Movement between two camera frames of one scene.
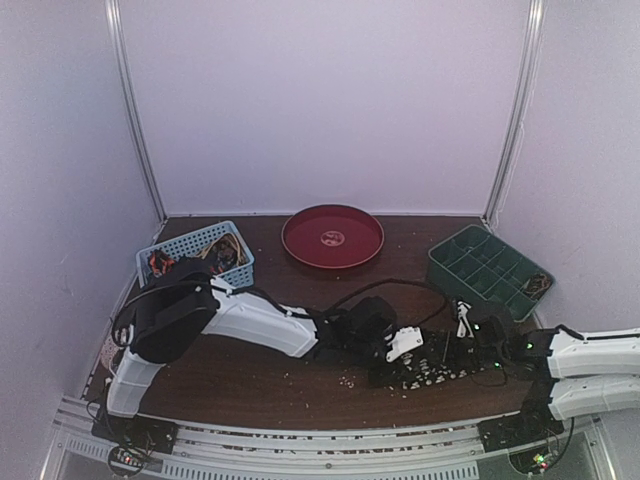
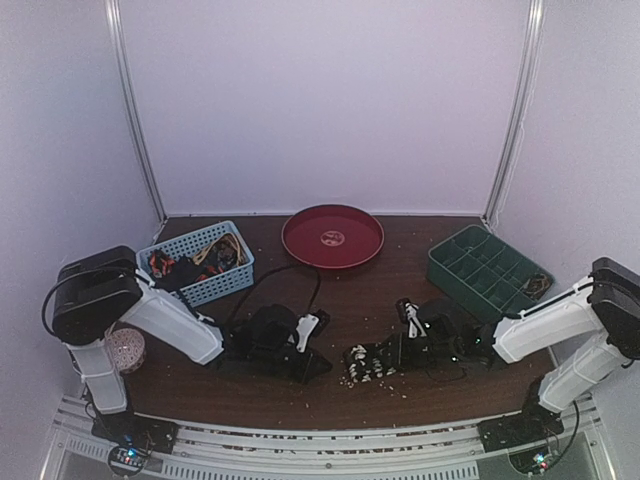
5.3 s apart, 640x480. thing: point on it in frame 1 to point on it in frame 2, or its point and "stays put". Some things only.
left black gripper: x=380 y=379 to x=307 y=373
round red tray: x=333 y=236 stays put
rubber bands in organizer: x=536 y=285 stays put
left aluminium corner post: x=114 y=17 stays put
